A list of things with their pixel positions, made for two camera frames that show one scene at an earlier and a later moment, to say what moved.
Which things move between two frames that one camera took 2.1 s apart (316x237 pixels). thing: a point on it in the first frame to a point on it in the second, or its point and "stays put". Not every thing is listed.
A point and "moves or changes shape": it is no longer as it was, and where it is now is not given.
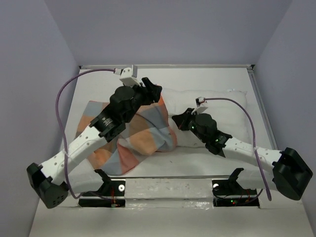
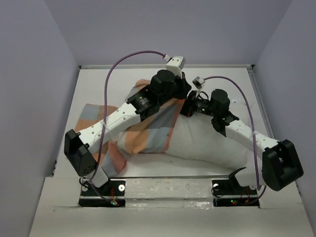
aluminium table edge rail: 195,66 stays put
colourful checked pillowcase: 149,132 stays put
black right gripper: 181,120 to 187,107
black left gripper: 153,91 to 184,87
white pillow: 230,118 moves or changes shape
